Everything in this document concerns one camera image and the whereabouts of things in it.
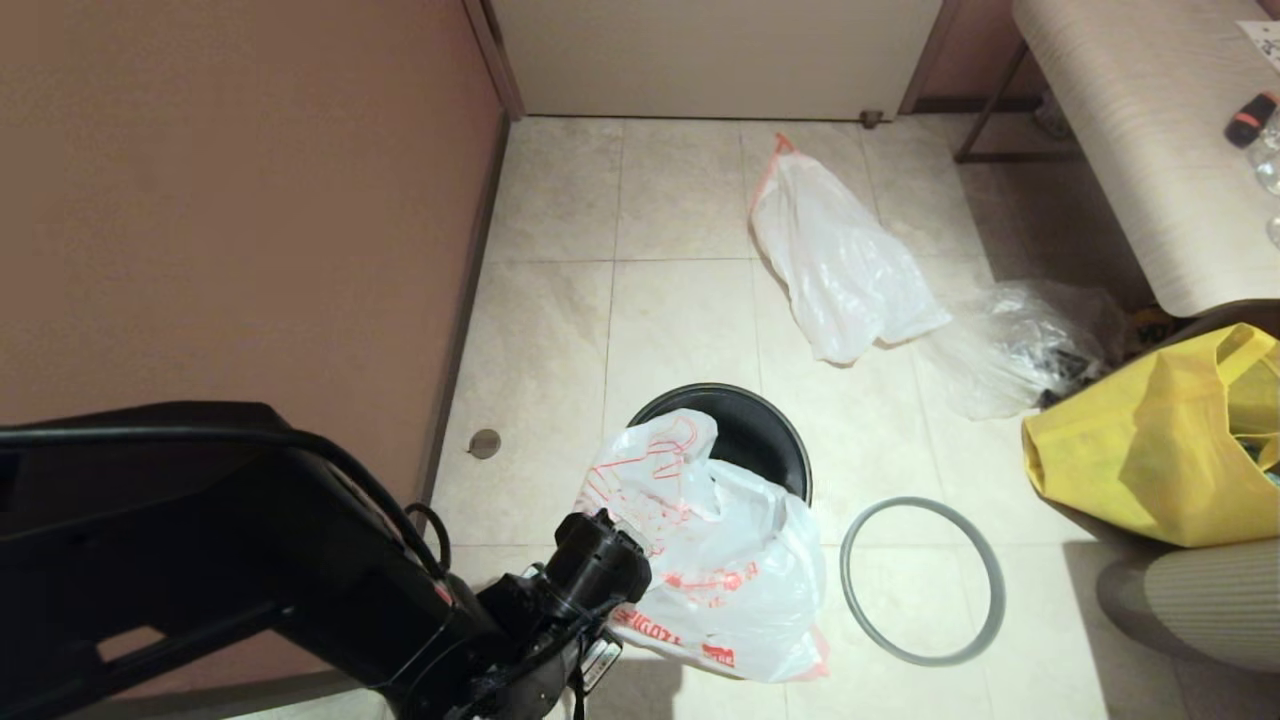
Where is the new white red-printed bag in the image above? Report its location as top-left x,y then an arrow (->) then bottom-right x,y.
575,408 -> 831,684

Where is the black round trash bin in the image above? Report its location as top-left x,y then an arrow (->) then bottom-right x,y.
627,383 -> 813,506

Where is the grey bin retaining ring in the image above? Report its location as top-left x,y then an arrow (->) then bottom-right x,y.
838,497 -> 1006,668

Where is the white plastic bag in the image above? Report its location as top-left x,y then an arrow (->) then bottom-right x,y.
750,132 -> 951,367

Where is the clear crumpled plastic bag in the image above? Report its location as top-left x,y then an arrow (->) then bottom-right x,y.
915,282 -> 1136,421

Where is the yellow fabric bag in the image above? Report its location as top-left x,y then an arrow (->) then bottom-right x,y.
1020,323 -> 1280,549

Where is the white door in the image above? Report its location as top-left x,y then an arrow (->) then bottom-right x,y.
490,0 -> 946,123

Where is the beige ribbed round ottoman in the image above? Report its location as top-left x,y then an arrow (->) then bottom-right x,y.
1095,545 -> 1280,673

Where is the clear plastic bottle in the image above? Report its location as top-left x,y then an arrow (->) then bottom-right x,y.
1250,110 -> 1280,201

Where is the black orange marker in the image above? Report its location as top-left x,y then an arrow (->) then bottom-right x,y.
1224,93 -> 1280,151

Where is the white printed paper sheet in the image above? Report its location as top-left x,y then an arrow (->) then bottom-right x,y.
1235,20 -> 1280,76

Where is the smooth black left arm cable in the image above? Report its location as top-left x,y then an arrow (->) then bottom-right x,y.
0,425 -> 453,581

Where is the dark metal table leg frame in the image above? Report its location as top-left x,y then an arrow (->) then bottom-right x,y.
955,40 -> 1081,166

